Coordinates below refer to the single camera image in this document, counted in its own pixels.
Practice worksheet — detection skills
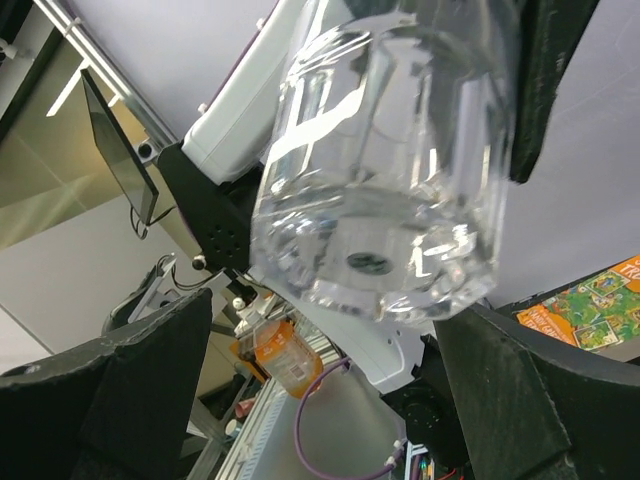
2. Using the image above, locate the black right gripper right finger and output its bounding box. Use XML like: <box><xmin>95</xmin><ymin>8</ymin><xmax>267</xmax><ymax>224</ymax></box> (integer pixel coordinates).
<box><xmin>435</xmin><ymin>305</ymin><xmax>639</xmax><ymax>479</ymax></box>

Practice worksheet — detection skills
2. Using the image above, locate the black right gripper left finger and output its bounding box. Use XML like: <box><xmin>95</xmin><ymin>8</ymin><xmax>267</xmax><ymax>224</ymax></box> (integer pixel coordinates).
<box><xmin>1</xmin><ymin>289</ymin><xmax>212</xmax><ymax>479</ymax></box>

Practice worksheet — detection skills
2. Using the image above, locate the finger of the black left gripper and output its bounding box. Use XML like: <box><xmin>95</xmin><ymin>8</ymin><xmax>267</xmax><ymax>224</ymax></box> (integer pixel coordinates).
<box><xmin>510</xmin><ymin>0</ymin><xmax>599</xmax><ymax>184</ymax></box>

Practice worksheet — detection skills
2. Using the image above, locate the clear drinking glass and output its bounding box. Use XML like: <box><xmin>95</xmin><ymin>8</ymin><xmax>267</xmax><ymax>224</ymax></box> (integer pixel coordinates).
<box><xmin>250</xmin><ymin>1</ymin><xmax>520</xmax><ymax>329</ymax></box>

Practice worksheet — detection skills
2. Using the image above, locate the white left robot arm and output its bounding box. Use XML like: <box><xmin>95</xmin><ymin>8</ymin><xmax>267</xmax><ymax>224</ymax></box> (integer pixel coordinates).
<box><xmin>159</xmin><ymin>1</ymin><xmax>596</xmax><ymax>467</ymax></box>

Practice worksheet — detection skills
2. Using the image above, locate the orange children's book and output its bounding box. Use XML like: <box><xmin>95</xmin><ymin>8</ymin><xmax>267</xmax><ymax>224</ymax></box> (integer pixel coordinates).
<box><xmin>516</xmin><ymin>256</ymin><xmax>639</xmax><ymax>352</ymax></box>

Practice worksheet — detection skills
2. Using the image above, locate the orange labelled plastic bottle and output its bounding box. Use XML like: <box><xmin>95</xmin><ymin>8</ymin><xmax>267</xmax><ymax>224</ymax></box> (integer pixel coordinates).
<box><xmin>232</xmin><ymin>293</ymin><xmax>324</xmax><ymax>399</ymax></box>

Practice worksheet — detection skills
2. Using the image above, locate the black computer monitor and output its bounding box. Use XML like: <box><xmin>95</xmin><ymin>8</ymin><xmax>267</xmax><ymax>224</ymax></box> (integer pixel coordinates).
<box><xmin>80</xmin><ymin>69</ymin><xmax>159</xmax><ymax>226</ymax></box>

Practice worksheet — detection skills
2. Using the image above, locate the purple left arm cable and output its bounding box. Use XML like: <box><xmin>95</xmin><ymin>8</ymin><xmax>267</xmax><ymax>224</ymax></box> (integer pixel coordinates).
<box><xmin>294</xmin><ymin>355</ymin><xmax>406</xmax><ymax>476</ymax></box>

